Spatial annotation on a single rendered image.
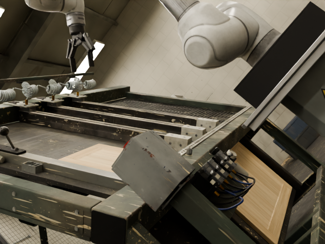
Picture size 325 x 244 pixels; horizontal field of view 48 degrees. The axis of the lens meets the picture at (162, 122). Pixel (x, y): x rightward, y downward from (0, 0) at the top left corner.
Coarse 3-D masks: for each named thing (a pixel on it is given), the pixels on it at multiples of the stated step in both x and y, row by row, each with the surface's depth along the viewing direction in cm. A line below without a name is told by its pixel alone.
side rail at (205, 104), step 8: (128, 96) 335; (136, 96) 332; (144, 96) 328; (152, 96) 325; (160, 96) 323; (168, 96) 326; (176, 104) 317; (184, 104) 314; (192, 104) 311; (200, 104) 308; (208, 104) 305; (216, 104) 302; (224, 104) 302
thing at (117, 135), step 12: (24, 84) 214; (24, 108) 215; (24, 120) 216; (36, 120) 212; (48, 120) 208; (60, 120) 205; (72, 120) 201; (84, 120) 203; (84, 132) 199; (96, 132) 196; (108, 132) 193; (120, 132) 190; (132, 132) 187; (156, 132) 185; (180, 144) 176
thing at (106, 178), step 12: (12, 156) 147; (24, 156) 145; (36, 156) 146; (48, 168) 140; (60, 168) 138; (72, 168) 135; (84, 168) 136; (96, 168) 137; (84, 180) 134; (96, 180) 132; (108, 180) 129; (120, 180) 127
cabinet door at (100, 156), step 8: (96, 144) 175; (80, 152) 161; (88, 152) 162; (96, 152) 164; (104, 152) 164; (112, 152) 165; (120, 152) 166; (64, 160) 150; (72, 160) 150; (80, 160) 151; (88, 160) 153; (96, 160) 153; (104, 160) 154; (112, 160) 154; (104, 168) 143
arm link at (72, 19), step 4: (76, 12) 176; (68, 16) 177; (72, 16) 176; (76, 16) 176; (80, 16) 177; (84, 16) 180; (68, 20) 177; (72, 20) 176; (76, 20) 176; (80, 20) 177; (84, 20) 179; (68, 24) 178; (72, 24) 177; (76, 24) 177; (80, 24) 178; (84, 24) 180
